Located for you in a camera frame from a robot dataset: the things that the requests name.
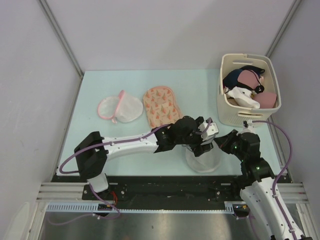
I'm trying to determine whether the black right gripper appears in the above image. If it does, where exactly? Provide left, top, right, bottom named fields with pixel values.
left=214, top=129, right=246, bottom=161

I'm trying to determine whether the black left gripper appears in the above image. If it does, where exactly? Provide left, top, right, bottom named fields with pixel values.
left=175, top=117, right=213, bottom=157

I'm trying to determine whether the white mesh laundry bag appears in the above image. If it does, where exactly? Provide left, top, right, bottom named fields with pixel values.
left=185, top=141, right=222, bottom=173

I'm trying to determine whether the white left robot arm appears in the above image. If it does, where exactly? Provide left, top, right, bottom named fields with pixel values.
left=74, top=116, right=219, bottom=200

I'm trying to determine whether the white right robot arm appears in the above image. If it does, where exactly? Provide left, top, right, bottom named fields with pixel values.
left=214, top=130, right=308, bottom=240

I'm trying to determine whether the floral peach mesh laundry bag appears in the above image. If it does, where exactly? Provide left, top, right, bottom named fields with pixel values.
left=142, top=86, right=184, bottom=129

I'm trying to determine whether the pink round mesh laundry bag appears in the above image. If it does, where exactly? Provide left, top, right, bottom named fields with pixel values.
left=97, top=90, right=144, bottom=124

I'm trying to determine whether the navy blue bra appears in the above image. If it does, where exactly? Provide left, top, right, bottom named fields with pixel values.
left=222, top=65, right=265, bottom=89

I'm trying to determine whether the cream perforated plastic basket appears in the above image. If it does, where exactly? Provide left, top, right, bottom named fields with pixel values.
left=217, top=53, right=282, bottom=127

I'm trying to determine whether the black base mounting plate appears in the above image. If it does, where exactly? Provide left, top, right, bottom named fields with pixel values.
left=51, top=174, right=261, bottom=210

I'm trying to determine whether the white garment in basket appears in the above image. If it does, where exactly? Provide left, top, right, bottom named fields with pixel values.
left=224, top=86, right=260, bottom=109

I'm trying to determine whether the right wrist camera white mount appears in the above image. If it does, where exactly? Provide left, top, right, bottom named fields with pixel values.
left=240, top=119, right=256, bottom=134

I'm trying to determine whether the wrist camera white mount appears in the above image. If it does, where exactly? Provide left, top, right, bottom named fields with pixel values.
left=198, top=122, right=219, bottom=142
left=240, top=119, right=256, bottom=134

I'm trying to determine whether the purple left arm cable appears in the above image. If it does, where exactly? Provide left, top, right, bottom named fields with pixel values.
left=46, top=118, right=213, bottom=226

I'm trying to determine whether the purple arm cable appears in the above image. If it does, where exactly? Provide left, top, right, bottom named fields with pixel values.
left=247, top=119, right=298, bottom=240
left=46, top=118, right=213, bottom=226

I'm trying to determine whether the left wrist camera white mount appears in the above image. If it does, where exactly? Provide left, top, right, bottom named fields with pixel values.
left=198, top=122, right=219, bottom=142

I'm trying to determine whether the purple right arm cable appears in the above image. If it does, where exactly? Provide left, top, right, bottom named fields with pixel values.
left=247, top=119, right=298, bottom=240

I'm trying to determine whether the pink bra with black straps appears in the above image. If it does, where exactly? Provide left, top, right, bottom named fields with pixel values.
left=236, top=70, right=277, bottom=109

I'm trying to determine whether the white slotted cable duct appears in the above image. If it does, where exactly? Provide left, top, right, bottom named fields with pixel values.
left=46, top=201, right=249, bottom=214

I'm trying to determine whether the aluminium frame rail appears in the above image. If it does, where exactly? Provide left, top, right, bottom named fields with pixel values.
left=36, top=182, right=86, bottom=203

